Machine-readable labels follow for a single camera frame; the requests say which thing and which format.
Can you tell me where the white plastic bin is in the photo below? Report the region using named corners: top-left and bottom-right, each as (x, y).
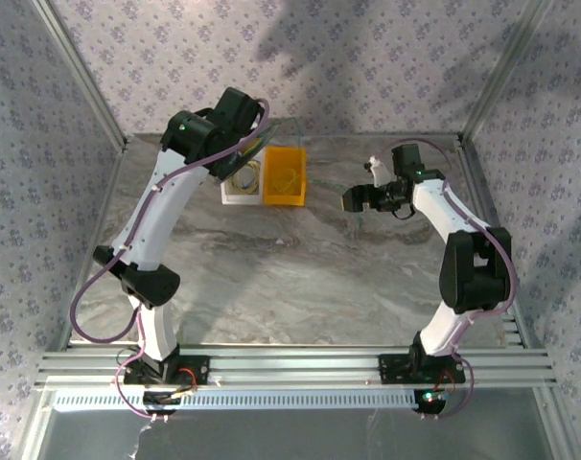
top-left (221, 148), bottom-right (266, 206)

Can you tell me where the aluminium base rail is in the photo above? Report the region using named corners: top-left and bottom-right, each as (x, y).
top-left (35, 342), bottom-right (559, 390)

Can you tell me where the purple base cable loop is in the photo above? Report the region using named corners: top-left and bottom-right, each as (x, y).
top-left (432, 357), bottom-right (475, 421)
top-left (109, 358), bottom-right (158, 421)

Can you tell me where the aluminium frame post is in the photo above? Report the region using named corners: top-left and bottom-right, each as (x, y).
top-left (31, 0), bottom-right (129, 150)
top-left (460, 0), bottom-right (551, 140)

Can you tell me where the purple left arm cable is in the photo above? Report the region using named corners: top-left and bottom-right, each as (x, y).
top-left (69, 97), bottom-right (272, 344)

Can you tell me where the white slotted cable duct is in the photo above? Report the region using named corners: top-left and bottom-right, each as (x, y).
top-left (53, 387), bottom-right (422, 413)

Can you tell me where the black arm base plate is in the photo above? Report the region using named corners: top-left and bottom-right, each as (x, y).
top-left (122, 354), bottom-right (211, 386)
top-left (377, 353), bottom-right (467, 386)

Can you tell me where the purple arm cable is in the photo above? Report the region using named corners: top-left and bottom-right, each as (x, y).
top-left (69, 97), bottom-right (272, 344)
top-left (388, 138), bottom-right (520, 358)

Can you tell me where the orange plastic bin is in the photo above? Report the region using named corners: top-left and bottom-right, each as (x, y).
top-left (263, 146), bottom-right (309, 208)

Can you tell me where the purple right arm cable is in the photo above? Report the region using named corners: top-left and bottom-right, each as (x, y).
top-left (388, 138), bottom-right (520, 358)

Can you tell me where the black controller board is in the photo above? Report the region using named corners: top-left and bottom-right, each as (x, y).
top-left (413, 388), bottom-right (449, 417)
top-left (141, 388), bottom-right (197, 417)

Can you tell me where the thin yellow cable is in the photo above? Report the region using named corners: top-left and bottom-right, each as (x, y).
top-left (269, 167), bottom-right (302, 194)

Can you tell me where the aluminium side rail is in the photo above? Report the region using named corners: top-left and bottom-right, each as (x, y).
top-left (59, 143), bottom-right (128, 352)
top-left (455, 133), bottom-right (559, 384)

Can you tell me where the yellow cable coil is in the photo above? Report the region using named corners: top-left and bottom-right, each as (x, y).
top-left (231, 160), bottom-right (264, 193)

